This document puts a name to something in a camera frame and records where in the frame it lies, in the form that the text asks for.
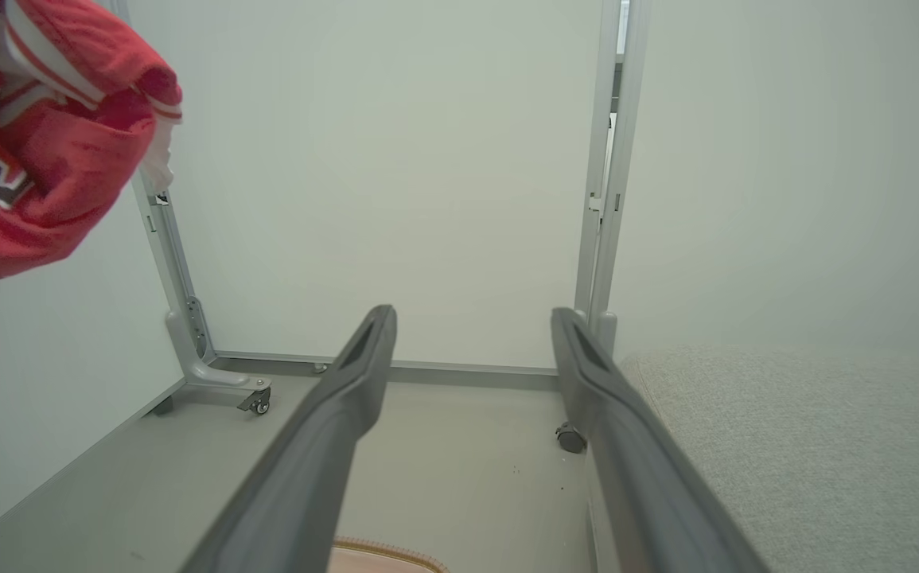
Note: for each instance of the white perforated laundry basket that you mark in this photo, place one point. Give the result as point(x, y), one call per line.
point(383, 557)

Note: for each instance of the grey partition bottom rail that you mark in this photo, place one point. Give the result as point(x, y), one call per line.
point(459, 372)

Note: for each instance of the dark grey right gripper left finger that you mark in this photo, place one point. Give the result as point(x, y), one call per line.
point(308, 461)

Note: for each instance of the red jersey with lettering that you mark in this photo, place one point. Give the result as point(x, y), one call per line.
point(53, 175)

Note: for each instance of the grey metal partition leg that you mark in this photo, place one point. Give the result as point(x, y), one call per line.
point(626, 119)
point(188, 334)
point(590, 239)

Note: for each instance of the grey fabric sofa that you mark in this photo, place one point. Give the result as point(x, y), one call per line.
point(825, 461)

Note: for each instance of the black caster wheel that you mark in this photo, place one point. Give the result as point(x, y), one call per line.
point(260, 403)
point(570, 438)

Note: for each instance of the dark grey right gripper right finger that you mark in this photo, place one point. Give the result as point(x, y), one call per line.
point(634, 461)

